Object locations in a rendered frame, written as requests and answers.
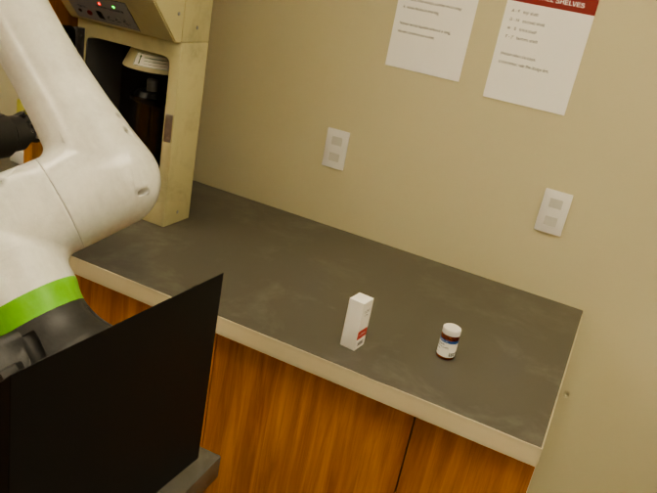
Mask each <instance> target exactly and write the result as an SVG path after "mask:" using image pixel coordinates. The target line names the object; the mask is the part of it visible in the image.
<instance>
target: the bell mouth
mask: <svg viewBox="0 0 657 493"><path fill-rule="evenodd" d="M122 63H123V64H124V65H125V66H126V67H130V68H133V69H136V70H139V71H144V72H149V73H155V74H163V75H168V73H169V61H168V59H167V58H166V57H165V56H163V55H160V54H156V53H152V52H148V51H145V50H141V49H137V48H133V47H131V48H130V49H129V51H128V53H127V55H126V57H125V58H124V60H123V62H122Z"/></svg>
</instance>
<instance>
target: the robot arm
mask: <svg viewBox="0 0 657 493"><path fill-rule="evenodd" d="M0 64H1V66H2V68H3V69H4V70H5V72H6V74H7V76H8V78H9V79H10V81H11V83H12V85H13V87H14V89H15V90H16V92H17V94H18V96H19V98H20V100H21V102H22V105H23V107H24V109H25V111H26V113H27V114H25V112H17V113H15V114H13V115H4V114H2V113H0V158H5V157H10V156H12V155H13V154H14V153H15V152H19V151H23V150H25V149H26V148H27V147H28V146H29V144H30V143H31V142H32V143H38V142H41V145H42V147H43V152H42V155H41V156H40V157H38V158H36V159H33V160H31V161H28V162H26V163H24V164H21V165H18V166H15V167H13V168H10V169H8V170H5V171H2V172H0V381H2V380H3V379H5V378H6V377H8V376H9V375H11V374H13V373H15V372H16V371H18V370H20V369H22V368H26V367H28V366H30V365H32V364H34V363H36V362H38V361H40V360H42V359H44V358H46V357H49V356H51V355H53V354H55V353H57V352H59V351H61V350H63V349H65V348H67V347H69V346H71V345H74V344H76V343H78V342H80V341H81V340H83V339H85V338H87V337H89V336H92V335H94V334H97V333H99V332H101V331H103V330H105V329H107V328H109V327H111V326H112V324H110V323H108V322H107V321H105V320H104V319H102V318H101V317H100V316H98V315H97V314H96V313H95V312H94V311H93V310H92V309H91V308H90V306H89V305H88V304H87V302H86V301H85V299H84V297H83V295H82V293H81V291H80V288H79V285H78V281H77V278H76V276H75V275H74V273H73V271H72V269H71V268H70V266H69V259H70V257H71V256H72V255H73V254H74V253H75V252H77V251H79V250H81V249H83V248H86V247H88V246H90V245H92V244H94V243H96V242H98V241H100V240H102V239H104V238H106V237H108V236H110V235H112V234H114V233H116V232H118V231H120V230H122V229H124V228H126V227H128V226H130V225H132V224H134V223H136V222H138V221H140V220H141V219H143V218H144V217H145V216H146V215H147V214H148V213H149V212H150V211H151V210H152V209H153V207H154V205H155V203H156V201H157V199H158V196H159V192H160V185H161V178H160V171H159V167H158V164H157V162H156V160H155V158H154V156H153V154H152V153H151V152H150V150H149V149H148V148H147V147H146V145H145V144H144V143H143V142H142V140H141V139H140V138H139V137H138V135H137V134H136V133H135V132H134V130H133V129H132V128H131V127H130V125H129V124H128V123H127V121H126V120H125V119H124V117H123V116H122V115H121V113H120V112H119V111H118V109H117V108H116V107H115V106H114V104H113V103H112V102H111V100H110V99H109V97H108V96H107V94H106V93H105V91H104V90H103V89H102V87H101V86H100V84H99V83H98V81H97V80H96V78H95V77H94V75H93V74H92V72H91V71H90V69H89V68H88V67H87V66H86V64H85V63H84V61H83V60H82V58H81V56H80V55H79V53H78V52H77V50H76V48H75V47H74V45H73V43H72V42H71V40H70V38H69V37H68V35H67V33H66V31H65V29H64V28H63V26H62V24H61V22H60V21H59V19H58V17H57V15H56V13H55V12H54V10H53V8H52V6H51V4H50V2H49V0H0Z"/></svg>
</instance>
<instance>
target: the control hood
mask: <svg viewBox="0 0 657 493"><path fill-rule="evenodd" d="M61 1H62V2H63V4H64V5H65V7H66V9H67V10H68V12H69V13H70V15H71V16H73V17H76V18H80V19H83V20H87V21H91V22H98V23H102V24H106V25H109V26H113V27H117V28H121V29H125V30H129V31H133V32H137V33H141V34H145V35H148V36H152V37H156V38H159V39H163V40H167V41H171V42H180V41H181V40H182V30H183V20H184V11H185V1H186V0H113V1H117V2H121V3H125V5H126V6H127V8H128V10H129V12H130V14H131V15H132V17H133V19H134V21H135V23H136V24H137V26H138V27H139V29H140V31H138V30H134V29H130V28H126V27H122V26H118V25H114V24H110V23H106V22H100V21H96V20H92V19H88V18H84V17H80V16H78V15H77V13H76V12H75V10H74V9H73V7H72V6H71V4H70V3H69V1H68V0H61Z"/></svg>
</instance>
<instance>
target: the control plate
mask: <svg viewBox="0 0 657 493"><path fill-rule="evenodd" d="M68 1H69V3H70V4H71V6H72V7H73V9H74V10H75V12H76V13H77V15H78V16H80V17H84V18H88V19H92V20H96V21H100V22H106V23H110V24H114V25H118V26H122V27H126V28H130V29H134V30H138V31H140V29H139V27H138V26H137V24H136V23H135V21H134V19H133V17H132V15H131V14H130V12H129V10H128V8H127V6H126V5H125V3H121V2H117V1H113V0H68ZM97 2H100V3H101V6H100V5H99V4H98V3H97ZM111 5H113V6H114V7H115V9H114V8H113V7H112V6H111ZM78 8H80V9H81V10H82V12H80V11H79V10H78ZM87 10H89V11H91V12H92V13H93V15H92V16H91V15H89V14H88V13H87ZM96 11H99V12H101V13H102V14H103V16H104V18H105V20H104V19H100V17H99V16H98V14H97V12H96ZM108 15H109V16H110V19H108ZM115 18H118V21H116V20H115ZM123 20H127V22H124V21H123Z"/></svg>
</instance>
